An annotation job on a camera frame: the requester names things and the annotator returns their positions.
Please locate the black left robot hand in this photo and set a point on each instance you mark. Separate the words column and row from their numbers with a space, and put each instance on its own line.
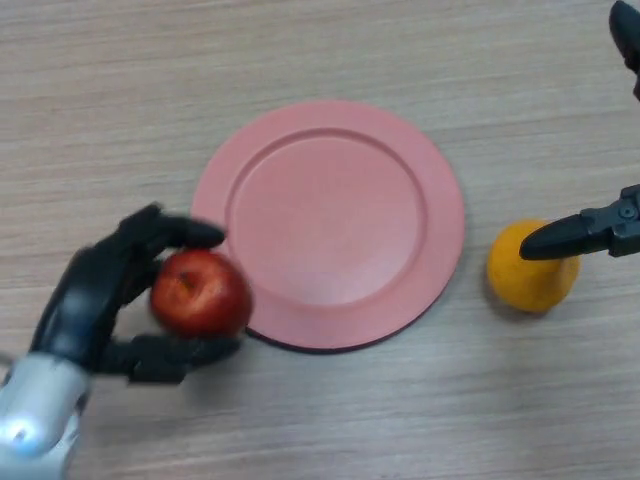
column 80, row 310

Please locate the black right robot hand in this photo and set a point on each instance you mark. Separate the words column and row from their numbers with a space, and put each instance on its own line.
column 590, row 232

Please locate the yellow pear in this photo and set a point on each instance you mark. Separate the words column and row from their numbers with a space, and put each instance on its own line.
column 530, row 285

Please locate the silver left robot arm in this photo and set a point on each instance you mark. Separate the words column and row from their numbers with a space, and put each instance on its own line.
column 35, row 415

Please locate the pink round plate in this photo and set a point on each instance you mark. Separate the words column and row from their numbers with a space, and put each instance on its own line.
column 340, row 225

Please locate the red apple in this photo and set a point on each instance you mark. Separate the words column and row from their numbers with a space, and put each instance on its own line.
column 200, row 295

